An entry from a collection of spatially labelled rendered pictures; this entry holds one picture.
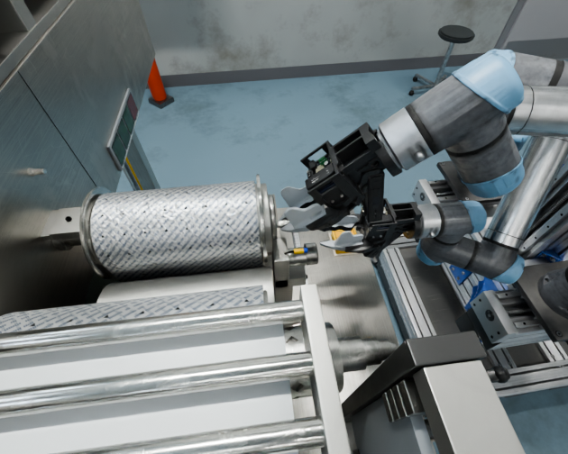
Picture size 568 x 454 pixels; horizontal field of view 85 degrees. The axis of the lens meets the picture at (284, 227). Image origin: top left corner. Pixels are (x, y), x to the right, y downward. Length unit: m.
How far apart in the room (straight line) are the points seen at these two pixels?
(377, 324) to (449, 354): 0.59
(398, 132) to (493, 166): 0.14
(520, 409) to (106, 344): 1.89
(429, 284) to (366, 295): 0.95
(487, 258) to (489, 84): 0.50
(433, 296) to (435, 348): 1.51
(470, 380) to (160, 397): 0.19
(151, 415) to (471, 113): 0.42
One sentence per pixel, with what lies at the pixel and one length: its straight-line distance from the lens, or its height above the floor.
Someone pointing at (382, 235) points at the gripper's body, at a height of 1.12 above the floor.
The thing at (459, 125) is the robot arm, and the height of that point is 1.43.
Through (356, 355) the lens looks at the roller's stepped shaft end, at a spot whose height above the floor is 1.35.
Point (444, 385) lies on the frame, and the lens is 0.24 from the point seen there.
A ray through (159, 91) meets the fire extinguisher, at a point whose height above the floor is 0.14.
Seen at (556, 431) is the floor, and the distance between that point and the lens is 2.06.
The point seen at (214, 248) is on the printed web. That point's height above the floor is 1.27.
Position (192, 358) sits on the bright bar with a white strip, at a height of 1.44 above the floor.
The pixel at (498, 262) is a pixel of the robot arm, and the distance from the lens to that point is 0.86.
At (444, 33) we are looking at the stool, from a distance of 3.41.
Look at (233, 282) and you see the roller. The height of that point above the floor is 1.23.
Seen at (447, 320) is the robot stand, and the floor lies 0.21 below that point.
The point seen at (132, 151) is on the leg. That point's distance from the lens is 1.47.
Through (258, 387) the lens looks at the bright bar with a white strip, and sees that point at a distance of 0.22.
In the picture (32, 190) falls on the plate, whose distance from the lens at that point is 0.57.
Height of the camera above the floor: 1.65
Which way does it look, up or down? 53 degrees down
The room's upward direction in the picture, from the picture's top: straight up
